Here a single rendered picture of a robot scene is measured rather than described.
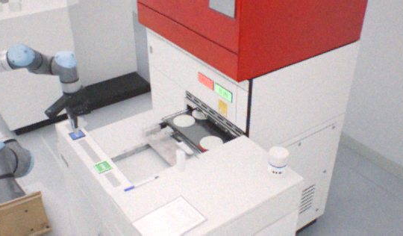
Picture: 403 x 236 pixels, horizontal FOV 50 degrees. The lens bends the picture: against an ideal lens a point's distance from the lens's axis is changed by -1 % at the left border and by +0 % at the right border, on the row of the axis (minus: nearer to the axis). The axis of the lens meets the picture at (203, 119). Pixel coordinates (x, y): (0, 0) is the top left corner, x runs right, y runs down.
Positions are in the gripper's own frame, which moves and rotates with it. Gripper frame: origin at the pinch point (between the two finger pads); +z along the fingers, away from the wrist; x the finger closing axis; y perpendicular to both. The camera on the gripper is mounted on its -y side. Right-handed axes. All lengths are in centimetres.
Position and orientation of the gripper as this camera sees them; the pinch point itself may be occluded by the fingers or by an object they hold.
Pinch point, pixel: (75, 131)
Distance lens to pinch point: 188.4
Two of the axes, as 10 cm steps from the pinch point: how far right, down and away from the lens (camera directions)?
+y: 8.1, -3.2, 4.9
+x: -5.8, -4.4, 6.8
